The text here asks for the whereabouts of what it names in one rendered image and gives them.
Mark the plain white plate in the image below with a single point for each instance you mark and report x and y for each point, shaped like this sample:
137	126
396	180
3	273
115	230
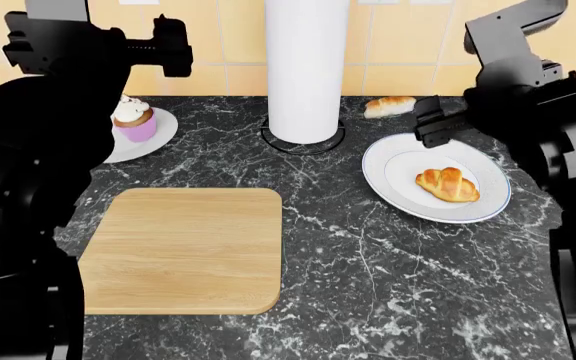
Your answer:
160	135

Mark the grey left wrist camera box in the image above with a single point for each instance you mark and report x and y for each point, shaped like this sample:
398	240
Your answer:
57	9

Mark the white paper towel roll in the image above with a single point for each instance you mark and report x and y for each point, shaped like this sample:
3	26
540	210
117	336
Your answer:
304	67

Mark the pale bread roll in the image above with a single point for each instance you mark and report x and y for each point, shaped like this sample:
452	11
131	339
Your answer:
388	106

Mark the light wooden cutting board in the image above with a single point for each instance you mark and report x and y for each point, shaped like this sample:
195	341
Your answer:
188	251

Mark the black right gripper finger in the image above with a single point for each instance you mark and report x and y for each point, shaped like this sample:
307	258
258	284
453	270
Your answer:
553	70
435	123

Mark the golden brown croissant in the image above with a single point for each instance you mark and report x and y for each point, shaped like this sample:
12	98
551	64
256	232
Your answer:
447	184

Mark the white wall outlet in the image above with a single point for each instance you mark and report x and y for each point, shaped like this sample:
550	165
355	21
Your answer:
378	2
432	1
139	2

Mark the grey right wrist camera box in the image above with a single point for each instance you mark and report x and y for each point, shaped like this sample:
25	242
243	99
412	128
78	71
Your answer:
505	41

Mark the white plate with blue rim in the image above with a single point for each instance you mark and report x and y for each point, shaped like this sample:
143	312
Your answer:
403	195

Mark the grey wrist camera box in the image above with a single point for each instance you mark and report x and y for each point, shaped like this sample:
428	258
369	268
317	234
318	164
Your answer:
57	9
505	41

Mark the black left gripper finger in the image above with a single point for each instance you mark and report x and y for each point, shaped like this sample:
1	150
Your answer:
174	47
27	45

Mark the pink cupcake with white frosting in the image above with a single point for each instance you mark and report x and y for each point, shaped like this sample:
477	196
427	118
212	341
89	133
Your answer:
135	120

